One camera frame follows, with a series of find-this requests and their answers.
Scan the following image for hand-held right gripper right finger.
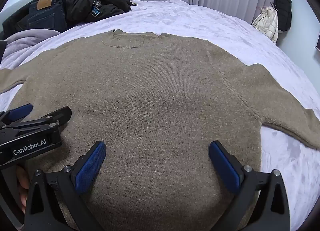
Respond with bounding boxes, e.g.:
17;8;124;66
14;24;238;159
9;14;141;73
209;140;292;231

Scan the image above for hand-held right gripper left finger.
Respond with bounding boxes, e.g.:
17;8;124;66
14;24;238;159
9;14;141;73
24;141;107;231

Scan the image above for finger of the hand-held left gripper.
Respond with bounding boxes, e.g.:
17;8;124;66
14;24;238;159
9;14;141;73
0;103;34;128
0;106;72;134

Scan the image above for olive brown knit sweater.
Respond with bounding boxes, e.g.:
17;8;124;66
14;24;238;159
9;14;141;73
0;29;320;231

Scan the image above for person's left hand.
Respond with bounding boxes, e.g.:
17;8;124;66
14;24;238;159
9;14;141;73
15;165;30;213

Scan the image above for dark blue jeans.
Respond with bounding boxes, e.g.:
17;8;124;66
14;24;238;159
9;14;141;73
26;0;68;33

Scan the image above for white puffer jacket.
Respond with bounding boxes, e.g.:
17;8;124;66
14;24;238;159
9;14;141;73
251;6;279;44

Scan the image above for black hanging jacket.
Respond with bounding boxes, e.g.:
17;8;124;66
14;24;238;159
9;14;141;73
272;0;292;33

